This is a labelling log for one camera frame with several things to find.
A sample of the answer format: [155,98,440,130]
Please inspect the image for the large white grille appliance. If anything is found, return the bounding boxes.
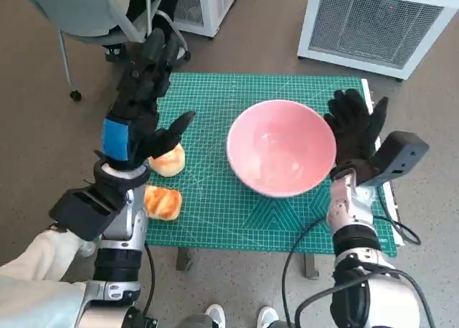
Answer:
[296,0,459,80]

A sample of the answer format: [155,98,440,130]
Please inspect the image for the black camera cable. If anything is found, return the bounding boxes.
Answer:
[372,215,421,246]

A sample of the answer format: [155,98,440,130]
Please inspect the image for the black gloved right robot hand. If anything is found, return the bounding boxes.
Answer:
[323,88,390,180]

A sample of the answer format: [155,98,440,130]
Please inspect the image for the person seated on chair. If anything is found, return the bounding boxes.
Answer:
[103,0,191,62]

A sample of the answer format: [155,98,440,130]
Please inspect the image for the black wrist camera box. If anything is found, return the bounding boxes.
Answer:
[48,186,128,242]
[356,130,430,187]

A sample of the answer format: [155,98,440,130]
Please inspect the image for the green cutting mat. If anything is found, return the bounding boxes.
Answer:
[143,72,399,259]

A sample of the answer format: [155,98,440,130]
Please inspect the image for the grey office chair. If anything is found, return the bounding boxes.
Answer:
[21,0,168,101]

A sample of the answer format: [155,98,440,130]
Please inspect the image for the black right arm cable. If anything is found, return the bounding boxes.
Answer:
[295,270,437,328]

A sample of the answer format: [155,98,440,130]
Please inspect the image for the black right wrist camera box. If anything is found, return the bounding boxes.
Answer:
[356,130,430,187]

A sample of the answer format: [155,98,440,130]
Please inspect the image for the white shoe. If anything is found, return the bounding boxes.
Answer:
[257,305,279,328]
[204,304,227,328]

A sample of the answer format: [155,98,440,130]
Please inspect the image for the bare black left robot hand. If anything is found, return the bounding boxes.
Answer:
[100,28,197,171]

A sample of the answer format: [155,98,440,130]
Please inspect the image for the metal table leg bracket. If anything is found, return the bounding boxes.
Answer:
[176,247,197,271]
[303,253,321,281]

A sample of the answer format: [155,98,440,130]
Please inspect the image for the round toy bread bun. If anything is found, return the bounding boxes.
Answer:
[148,144,186,178]

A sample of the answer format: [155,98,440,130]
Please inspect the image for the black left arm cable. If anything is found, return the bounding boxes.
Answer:
[143,241,156,318]

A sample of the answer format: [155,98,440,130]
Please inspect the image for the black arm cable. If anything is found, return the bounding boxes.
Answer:
[143,241,156,318]
[295,270,437,328]

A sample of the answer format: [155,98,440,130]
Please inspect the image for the braided toy bread loaf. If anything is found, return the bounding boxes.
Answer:
[143,184,183,220]

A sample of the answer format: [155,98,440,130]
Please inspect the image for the pink bowl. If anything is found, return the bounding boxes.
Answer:
[226,99,337,199]

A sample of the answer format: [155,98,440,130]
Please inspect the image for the grey robot waist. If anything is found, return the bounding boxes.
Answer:
[177,313,216,328]

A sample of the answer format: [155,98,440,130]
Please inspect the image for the long black cable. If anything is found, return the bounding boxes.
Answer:
[281,218,333,328]

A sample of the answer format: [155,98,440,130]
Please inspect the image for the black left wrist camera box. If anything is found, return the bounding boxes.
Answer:
[48,186,128,242]

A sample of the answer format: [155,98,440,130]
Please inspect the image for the small white grille appliance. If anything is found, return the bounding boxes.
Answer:
[171,0,247,38]

